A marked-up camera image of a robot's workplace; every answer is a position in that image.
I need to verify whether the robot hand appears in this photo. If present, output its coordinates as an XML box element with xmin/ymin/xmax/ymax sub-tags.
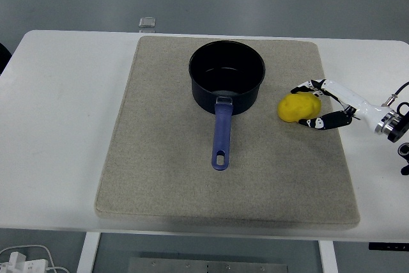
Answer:
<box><xmin>289</xmin><ymin>78</ymin><xmax>393</xmax><ymax>134</ymax></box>

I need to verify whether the yellow potato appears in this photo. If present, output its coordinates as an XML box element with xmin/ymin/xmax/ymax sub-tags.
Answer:
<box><xmin>276</xmin><ymin>91</ymin><xmax>322</xmax><ymax>123</ymax></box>

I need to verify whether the black table control panel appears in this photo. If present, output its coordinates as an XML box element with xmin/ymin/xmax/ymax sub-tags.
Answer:
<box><xmin>368</xmin><ymin>242</ymin><xmax>409</xmax><ymax>251</ymax></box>

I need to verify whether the white table leg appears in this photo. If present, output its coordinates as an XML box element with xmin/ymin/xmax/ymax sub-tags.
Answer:
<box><xmin>76</xmin><ymin>231</ymin><xmax>102</xmax><ymax>273</ymax></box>
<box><xmin>318</xmin><ymin>240</ymin><xmax>339</xmax><ymax>273</ymax></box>

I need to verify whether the beige fabric mat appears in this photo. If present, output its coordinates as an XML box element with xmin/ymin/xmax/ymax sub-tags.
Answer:
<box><xmin>94</xmin><ymin>35</ymin><xmax>361</xmax><ymax>231</ymax></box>

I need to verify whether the small clear floor fixture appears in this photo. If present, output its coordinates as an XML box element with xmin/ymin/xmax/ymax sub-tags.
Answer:
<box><xmin>138</xmin><ymin>16</ymin><xmax>157</xmax><ymax>33</ymax></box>

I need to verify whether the grey metal plate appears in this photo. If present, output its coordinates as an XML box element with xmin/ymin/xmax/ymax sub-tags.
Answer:
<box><xmin>127</xmin><ymin>256</ymin><xmax>290</xmax><ymax>273</ymax></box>

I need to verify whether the black rounded object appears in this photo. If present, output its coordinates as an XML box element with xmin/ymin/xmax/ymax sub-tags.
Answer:
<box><xmin>0</xmin><ymin>42</ymin><xmax>12</xmax><ymax>76</ymax></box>

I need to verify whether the white power strip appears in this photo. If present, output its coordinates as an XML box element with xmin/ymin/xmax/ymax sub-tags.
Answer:
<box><xmin>0</xmin><ymin>251</ymin><xmax>49</xmax><ymax>273</ymax></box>

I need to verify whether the blue pot with handle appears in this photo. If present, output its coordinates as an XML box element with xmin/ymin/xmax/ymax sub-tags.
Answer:
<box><xmin>188</xmin><ymin>40</ymin><xmax>266</xmax><ymax>171</ymax></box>

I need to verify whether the white cable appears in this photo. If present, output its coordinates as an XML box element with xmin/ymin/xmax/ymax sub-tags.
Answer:
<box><xmin>0</xmin><ymin>244</ymin><xmax>70</xmax><ymax>273</ymax></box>

